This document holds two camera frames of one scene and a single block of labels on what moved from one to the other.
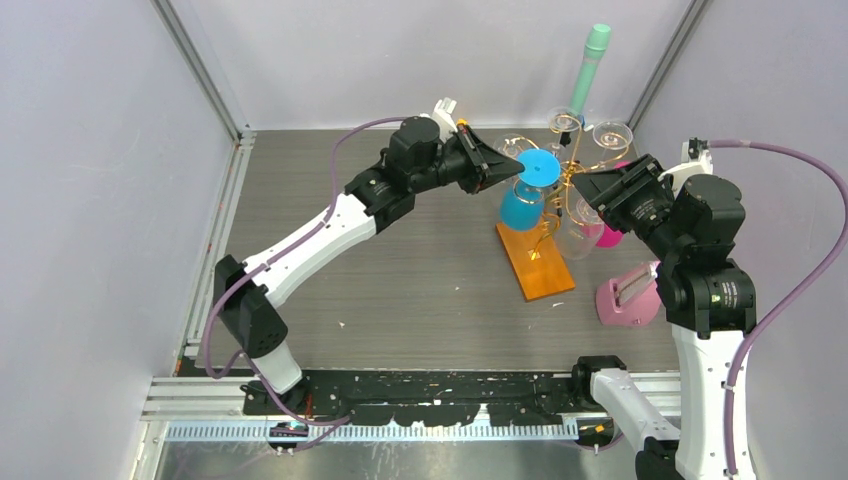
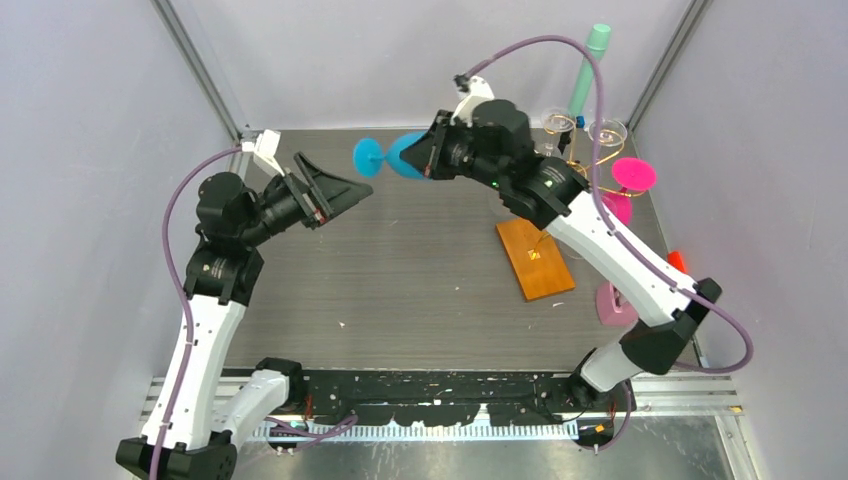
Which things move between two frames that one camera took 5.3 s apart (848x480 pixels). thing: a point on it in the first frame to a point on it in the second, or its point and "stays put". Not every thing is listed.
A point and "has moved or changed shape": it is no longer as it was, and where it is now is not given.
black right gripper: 609,191 to 420,153
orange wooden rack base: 537,264 stays put
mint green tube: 594,48 stays put
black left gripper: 484,165 to 325,196
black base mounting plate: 436,398 stays put
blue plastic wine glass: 522,201 has moved or changed shape
